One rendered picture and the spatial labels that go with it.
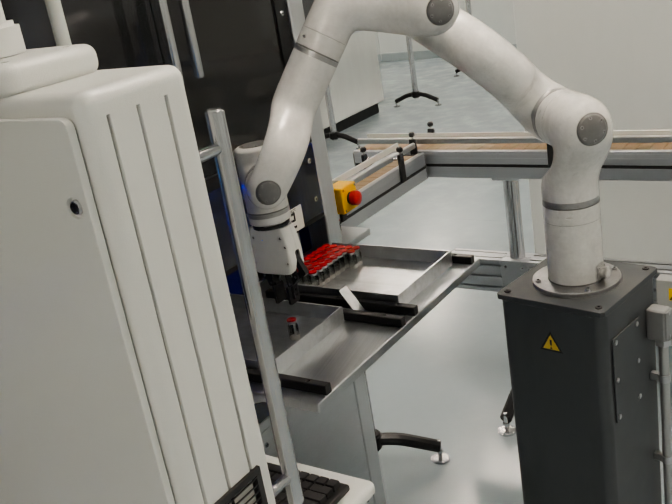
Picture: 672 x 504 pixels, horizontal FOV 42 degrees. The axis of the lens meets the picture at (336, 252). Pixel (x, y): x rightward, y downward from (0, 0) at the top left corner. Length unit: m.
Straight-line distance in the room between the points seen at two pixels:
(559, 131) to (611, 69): 1.52
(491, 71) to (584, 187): 0.32
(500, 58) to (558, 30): 1.58
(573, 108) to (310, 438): 1.08
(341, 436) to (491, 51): 1.16
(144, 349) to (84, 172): 0.22
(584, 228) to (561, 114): 0.26
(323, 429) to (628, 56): 1.71
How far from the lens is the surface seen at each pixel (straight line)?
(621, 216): 3.45
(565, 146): 1.80
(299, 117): 1.68
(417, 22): 1.66
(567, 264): 1.95
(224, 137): 1.14
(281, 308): 1.99
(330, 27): 1.68
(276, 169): 1.63
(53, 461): 1.30
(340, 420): 2.43
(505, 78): 1.79
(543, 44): 3.37
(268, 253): 1.77
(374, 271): 2.14
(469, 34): 1.78
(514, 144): 2.91
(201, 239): 1.10
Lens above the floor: 1.67
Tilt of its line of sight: 20 degrees down
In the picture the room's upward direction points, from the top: 10 degrees counter-clockwise
